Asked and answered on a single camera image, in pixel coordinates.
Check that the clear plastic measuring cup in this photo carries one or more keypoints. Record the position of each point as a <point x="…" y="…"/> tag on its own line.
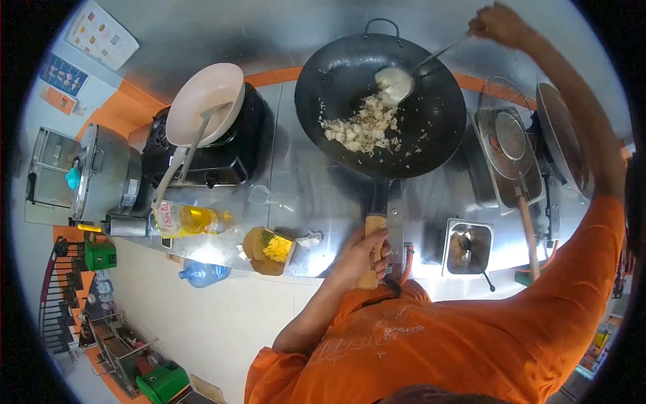
<point x="258" y="194"/>

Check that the metal cabinet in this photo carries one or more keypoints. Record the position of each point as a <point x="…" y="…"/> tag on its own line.
<point x="48" y="171"/>

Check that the fried rice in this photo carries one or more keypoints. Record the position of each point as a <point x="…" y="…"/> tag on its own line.
<point x="361" y="129"/>

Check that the yellow cooking oil bottle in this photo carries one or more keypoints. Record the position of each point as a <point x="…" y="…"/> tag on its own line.
<point x="194" y="219"/>

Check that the rectangular metal fryer tray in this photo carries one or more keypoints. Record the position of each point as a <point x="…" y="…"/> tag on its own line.
<point x="484" y="187"/>

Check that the metal ladle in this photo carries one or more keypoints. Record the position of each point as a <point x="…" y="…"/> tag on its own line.
<point x="396" y="83"/>

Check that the person's right hand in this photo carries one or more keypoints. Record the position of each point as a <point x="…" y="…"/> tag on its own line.
<point x="499" y="22"/>

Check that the black metal rack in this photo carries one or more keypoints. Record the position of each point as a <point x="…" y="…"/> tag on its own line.
<point x="58" y="298"/>

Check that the black gas stove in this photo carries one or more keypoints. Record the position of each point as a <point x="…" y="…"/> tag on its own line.
<point x="237" y="146"/>

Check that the crumpled white tissue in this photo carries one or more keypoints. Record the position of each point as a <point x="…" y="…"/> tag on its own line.
<point x="309" y="240"/>

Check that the person's right fingers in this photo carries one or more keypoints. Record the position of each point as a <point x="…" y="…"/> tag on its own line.
<point x="477" y="26"/>

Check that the orange poster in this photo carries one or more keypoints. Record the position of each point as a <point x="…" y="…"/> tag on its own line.
<point x="58" y="99"/>

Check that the cream frying pan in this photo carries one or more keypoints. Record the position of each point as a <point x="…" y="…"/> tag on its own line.
<point x="202" y="106"/>

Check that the blue water gallon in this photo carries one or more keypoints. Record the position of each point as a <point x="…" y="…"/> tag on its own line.
<point x="204" y="272"/>

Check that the person's body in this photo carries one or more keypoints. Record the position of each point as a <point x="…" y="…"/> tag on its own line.
<point x="454" y="343"/>

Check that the person's left thumb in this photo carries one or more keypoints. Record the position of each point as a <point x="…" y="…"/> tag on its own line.
<point x="377" y="235"/>

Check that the metal spatula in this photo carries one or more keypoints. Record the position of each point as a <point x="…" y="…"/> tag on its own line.
<point x="199" y="139"/>

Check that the dark wok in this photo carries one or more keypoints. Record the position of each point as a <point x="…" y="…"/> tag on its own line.
<point x="560" y="131"/>

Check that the brown paper food box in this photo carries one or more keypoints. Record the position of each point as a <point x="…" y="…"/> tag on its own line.
<point x="267" y="250"/>

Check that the white menu poster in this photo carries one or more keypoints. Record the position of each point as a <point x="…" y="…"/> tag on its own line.
<point x="101" y="35"/>

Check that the person's left hand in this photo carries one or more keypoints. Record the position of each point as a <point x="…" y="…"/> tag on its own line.
<point x="356" y="260"/>

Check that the small metal cup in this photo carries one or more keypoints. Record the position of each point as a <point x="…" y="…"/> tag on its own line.
<point x="126" y="226"/>

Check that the black spoon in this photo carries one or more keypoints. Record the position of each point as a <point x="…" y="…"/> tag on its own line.
<point x="477" y="262"/>

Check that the large silver pot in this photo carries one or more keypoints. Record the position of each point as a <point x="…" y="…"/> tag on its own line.
<point x="108" y="174"/>

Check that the blue poster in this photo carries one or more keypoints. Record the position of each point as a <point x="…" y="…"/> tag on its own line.
<point x="63" y="75"/>

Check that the person's left fingers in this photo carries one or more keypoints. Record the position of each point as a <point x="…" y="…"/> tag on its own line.
<point x="386" y="257"/>

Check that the metal container with food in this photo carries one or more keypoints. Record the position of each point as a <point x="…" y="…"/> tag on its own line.
<point x="467" y="247"/>

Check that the teal cloth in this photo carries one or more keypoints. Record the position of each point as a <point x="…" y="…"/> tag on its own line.
<point x="73" y="178"/>

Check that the silver metal rack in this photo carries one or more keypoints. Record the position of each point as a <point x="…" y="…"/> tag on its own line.
<point x="118" y="348"/>

